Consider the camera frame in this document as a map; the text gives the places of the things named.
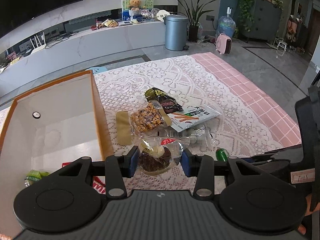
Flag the white television console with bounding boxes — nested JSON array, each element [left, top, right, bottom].
[[0, 19, 167, 98]]

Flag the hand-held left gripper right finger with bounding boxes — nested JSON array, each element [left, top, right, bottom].
[[181, 148, 269, 199]]

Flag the brown teddy bear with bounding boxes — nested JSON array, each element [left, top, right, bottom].
[[127, 0, 142, 11]]

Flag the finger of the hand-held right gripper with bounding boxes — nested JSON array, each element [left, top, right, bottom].
[[241, 148, 303, 165]]

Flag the light blue round stool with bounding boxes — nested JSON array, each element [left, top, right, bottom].
[[86, 66, 108, 75]]

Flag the pink checked tablecloth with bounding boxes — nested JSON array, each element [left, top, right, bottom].
[[191, 52, 303, 148]]

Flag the clear dark cake snack packet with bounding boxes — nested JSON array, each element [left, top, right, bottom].
[[138, 137, 191, 176]]

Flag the light green snack packet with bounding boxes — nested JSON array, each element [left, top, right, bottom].
[[24, 169, 50, 188]]

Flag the large red snack packet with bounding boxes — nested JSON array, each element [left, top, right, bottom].
[[61, 162, 107, 195]]

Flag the red green snack packet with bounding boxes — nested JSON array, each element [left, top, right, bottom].
[[215, 148, 230, 162]]

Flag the grey blue trash can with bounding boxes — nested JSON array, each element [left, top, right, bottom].
[[165, 14, 190, 51]]

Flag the pile of snack packets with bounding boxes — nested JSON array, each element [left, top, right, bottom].
[[95, 19, 118, 30]]

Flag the person's right hand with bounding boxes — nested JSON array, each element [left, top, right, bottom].
[[297, 195, 313, 235]]

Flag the white biscuit stick packet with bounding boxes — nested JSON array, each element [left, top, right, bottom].
[[167, 104, 222, 133]]

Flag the beige snack packet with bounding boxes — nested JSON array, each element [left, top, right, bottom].
[[116, 110, 133, 145]]

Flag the black cables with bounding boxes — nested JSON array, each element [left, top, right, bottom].
[[46, 31, 80, 47]]

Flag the potted long leaf plant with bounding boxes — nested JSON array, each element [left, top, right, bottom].
[[172, 0, 218, 42]]

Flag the pink space heater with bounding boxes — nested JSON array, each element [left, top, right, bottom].
[[215, 33, 233, 55]]

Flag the black television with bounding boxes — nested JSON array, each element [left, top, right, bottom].
[[0, 0, 83, 39]]

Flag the blue water bottle with pump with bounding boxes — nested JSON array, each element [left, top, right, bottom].
[[217, 6, 237, 38]]

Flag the clear orange nut snack packet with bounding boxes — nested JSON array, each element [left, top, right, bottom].
[[130, 100, 173, 134]]

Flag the green white picture board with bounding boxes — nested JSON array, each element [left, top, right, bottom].
[[122, 0, 154, 22]]

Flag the grey drawer cabinet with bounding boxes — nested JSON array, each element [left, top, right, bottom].
[[246, 0, 283, 43]]

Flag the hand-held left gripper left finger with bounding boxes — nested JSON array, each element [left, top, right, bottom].
[[51, 146, 140, 199]]

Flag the orange cardboard box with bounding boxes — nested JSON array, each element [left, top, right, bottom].
[[0, 70, 115, 240]]

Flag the white router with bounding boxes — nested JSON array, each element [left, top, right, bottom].
[[30, 32, 47, 53]]

